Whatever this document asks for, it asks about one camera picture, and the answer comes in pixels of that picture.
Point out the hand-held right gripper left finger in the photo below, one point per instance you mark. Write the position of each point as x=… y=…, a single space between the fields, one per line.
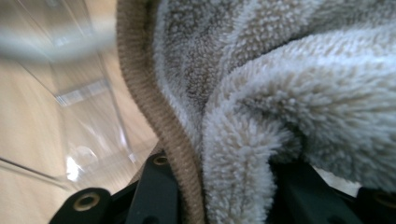
x=155 y=196

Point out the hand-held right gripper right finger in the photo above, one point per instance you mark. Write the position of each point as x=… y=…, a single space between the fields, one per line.
x=305 y=199

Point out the striped grey towel brown trim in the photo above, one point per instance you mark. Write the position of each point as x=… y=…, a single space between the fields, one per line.
x=280 y=77

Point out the clear acrylic divided organizer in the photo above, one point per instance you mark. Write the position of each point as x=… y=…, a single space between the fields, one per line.
x=81 y=93

